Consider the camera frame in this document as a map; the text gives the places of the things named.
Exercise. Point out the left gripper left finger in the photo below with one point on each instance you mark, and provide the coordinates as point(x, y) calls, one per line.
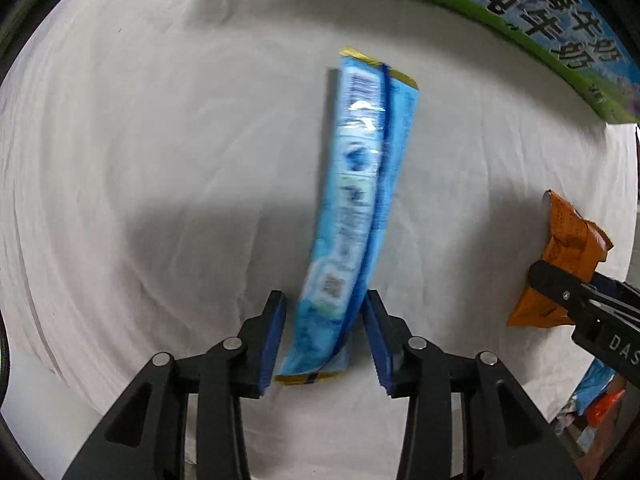
point(143, 434)

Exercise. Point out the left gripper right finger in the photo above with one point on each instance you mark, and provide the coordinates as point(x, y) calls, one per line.
point(504, 434)

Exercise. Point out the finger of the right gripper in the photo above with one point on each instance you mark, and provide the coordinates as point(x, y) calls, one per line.
point(565, 284)

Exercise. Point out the orange snack packet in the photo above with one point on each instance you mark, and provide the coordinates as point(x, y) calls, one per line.
point(576, 245)

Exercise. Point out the blue long snack packet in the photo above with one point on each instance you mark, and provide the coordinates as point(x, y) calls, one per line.
point(373, 115)

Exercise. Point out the blue bag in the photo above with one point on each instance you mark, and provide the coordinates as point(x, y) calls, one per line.
point(598, 379)

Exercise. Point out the orange red bag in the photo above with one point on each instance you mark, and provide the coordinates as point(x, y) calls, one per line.
point(599, 408)

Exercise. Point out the cardboard box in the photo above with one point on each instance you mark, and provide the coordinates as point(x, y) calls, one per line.
point(592, 44)

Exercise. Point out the grey tablecloth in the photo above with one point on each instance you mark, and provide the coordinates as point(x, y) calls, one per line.
point(162, 165)

